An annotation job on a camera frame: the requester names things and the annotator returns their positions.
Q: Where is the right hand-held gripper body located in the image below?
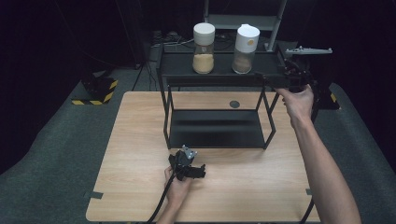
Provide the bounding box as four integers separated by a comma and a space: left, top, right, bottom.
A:
283, 45, 333, 94

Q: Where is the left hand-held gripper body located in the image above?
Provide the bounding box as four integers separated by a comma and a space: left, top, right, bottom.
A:
167, 144, 199, 182

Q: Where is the person's left hand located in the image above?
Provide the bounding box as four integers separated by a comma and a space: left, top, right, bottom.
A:
163, 165, 194, 204

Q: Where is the person's right hand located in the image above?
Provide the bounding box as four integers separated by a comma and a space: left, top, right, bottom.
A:
275, 84, 315, 129

